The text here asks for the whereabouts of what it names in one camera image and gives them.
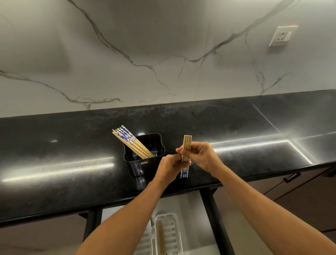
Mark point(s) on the black plastic container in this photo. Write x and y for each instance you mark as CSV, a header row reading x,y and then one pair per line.
x,y
153,143

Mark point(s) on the person's left thumb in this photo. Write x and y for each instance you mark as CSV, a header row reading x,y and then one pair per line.
x,y
173,157

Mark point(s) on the person's right thumb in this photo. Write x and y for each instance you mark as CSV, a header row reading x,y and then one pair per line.
x,y
181,150

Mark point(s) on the person's left hand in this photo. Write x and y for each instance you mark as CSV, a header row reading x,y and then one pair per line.
x,y
166,169

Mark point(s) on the person's left forearm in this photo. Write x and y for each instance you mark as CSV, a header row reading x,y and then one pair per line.
x,y
126,220

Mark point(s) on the white wall socket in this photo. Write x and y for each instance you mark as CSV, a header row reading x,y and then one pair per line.
x,y
283,35

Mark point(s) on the brown cabinet front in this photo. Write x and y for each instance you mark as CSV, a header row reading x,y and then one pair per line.
x,y
39,236
296,202

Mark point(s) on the white ridged plastic tray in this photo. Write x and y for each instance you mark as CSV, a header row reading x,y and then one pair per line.
x,y
172,233

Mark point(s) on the person's right hand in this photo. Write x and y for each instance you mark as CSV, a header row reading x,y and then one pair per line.
x,y
206,156

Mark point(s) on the blue-tipped wooden chopstick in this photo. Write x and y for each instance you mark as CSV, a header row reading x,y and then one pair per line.
x,y
188,141
184,141

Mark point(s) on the bunch of patterned chopsticks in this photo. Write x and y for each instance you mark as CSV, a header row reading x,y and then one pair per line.
x,y
128,139

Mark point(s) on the person's right forearm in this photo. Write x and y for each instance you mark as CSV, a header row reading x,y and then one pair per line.
x,y
265,212

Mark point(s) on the plain wooden chopstick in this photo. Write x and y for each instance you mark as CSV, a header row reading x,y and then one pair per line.
x,y
160,239

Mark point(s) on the open white drawer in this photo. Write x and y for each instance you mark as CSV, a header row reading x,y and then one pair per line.
x,y
196,210

